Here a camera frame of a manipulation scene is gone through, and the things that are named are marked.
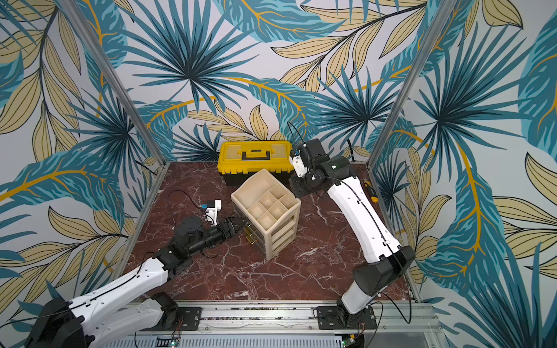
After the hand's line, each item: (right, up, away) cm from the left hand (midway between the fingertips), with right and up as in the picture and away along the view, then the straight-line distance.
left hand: (246, 225), depth 73 cm
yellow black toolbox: (-7, +25, +25) cm, 35 cm away
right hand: (+18, +13, +1) cm, 22 cm away
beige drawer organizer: (+8, +5, -3) cm, 10 cm away
